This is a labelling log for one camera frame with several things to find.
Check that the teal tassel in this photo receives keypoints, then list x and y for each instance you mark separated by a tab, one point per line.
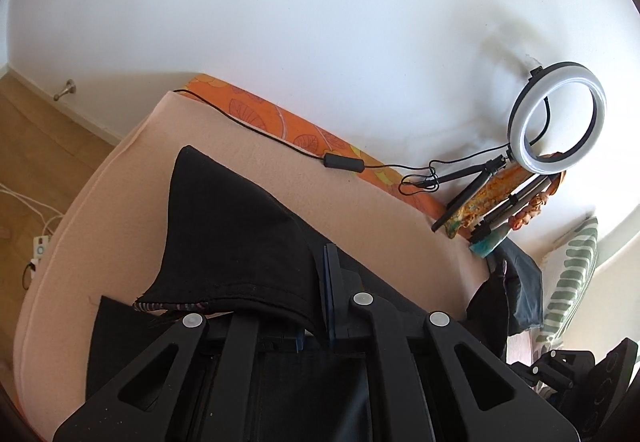
485	246

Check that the orange floral bed sheet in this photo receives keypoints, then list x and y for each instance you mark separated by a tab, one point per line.
258	114

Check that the orange patterned scarf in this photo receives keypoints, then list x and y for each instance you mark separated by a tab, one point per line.
511	178

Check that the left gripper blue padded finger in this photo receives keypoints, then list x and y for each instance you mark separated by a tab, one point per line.
347	304

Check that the white power strip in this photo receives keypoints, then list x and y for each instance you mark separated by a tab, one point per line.
39	248

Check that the white ring light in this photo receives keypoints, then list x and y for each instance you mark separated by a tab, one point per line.
557	118

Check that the pink bed blanket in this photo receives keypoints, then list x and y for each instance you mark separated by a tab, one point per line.
112	239

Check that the metal door stopper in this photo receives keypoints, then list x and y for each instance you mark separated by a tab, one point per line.
69	88

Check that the green striped white pillow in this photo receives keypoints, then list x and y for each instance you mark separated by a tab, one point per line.
567	271

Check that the folded grey tripod stand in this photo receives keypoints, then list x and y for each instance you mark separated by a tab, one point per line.
512	205

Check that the folded dark clothes stack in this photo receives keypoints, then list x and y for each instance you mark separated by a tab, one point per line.
523	283

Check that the black pants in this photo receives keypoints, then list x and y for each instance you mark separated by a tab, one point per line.
246	355

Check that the black mini tripod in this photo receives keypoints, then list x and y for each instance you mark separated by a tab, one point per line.
483	172

